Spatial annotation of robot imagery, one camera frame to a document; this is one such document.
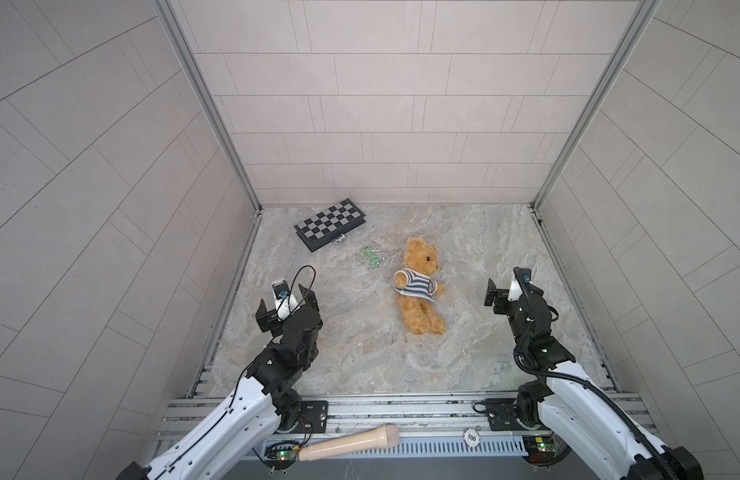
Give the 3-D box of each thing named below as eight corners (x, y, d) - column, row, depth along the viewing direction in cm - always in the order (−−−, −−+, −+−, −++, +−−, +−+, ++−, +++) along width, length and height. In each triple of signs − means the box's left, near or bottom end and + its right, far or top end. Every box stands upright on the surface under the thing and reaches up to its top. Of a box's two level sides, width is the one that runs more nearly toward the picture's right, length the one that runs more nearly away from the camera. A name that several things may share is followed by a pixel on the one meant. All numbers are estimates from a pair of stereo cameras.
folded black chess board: (312, 253, 104) (310, 248, 101) (295, 232, 110) (293, 226, 107) (366, 221, 113) (366, 216, 111) (348, 203, 119) (347, 197, 117)
